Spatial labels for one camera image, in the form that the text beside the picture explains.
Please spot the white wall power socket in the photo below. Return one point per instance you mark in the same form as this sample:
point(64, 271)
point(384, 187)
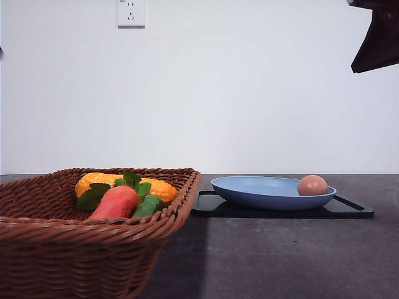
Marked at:
point(131, 14)

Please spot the green toy vegetable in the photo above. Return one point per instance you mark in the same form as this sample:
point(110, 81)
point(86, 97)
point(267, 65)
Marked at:
point(150, 204)

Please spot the brown egg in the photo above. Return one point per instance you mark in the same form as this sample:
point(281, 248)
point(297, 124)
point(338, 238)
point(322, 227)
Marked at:
point(312, 185)

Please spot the yellow toy corn cob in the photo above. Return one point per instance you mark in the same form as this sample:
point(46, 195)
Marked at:
point(158, 188)

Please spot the brown woven wicker basket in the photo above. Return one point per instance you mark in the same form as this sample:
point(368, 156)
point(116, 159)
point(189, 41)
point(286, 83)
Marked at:
point(51, 249)

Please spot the blue round plate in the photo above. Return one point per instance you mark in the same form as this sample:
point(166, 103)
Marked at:
point(262, 193)

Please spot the black rectangular tray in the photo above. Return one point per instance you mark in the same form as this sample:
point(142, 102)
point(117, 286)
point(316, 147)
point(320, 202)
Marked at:
point(205, 205)

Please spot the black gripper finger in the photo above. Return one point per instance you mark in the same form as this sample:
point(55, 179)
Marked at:
point(381, 46)

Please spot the orange toy carrot with leaves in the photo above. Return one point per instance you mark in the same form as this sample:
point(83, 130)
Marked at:
point(120, 201)

